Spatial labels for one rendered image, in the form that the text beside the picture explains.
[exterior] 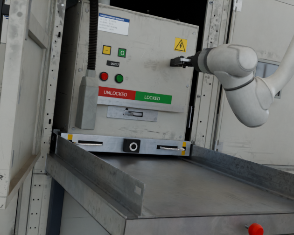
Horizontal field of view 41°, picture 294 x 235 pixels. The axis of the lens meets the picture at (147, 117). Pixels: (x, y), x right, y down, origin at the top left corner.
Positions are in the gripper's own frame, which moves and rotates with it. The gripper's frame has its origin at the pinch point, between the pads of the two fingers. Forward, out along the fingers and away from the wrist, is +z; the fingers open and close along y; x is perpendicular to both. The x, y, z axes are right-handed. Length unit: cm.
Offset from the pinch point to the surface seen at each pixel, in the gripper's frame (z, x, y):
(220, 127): 1.8, -23.7, 26.7
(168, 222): -64, -40, -35
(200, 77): 4.1, -3.9, 14.9
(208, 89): 3.7, -8.4, 19.2
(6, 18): 2, 5, -63
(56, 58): 3.8, -5.3, -45.3
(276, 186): -45, -37, 13
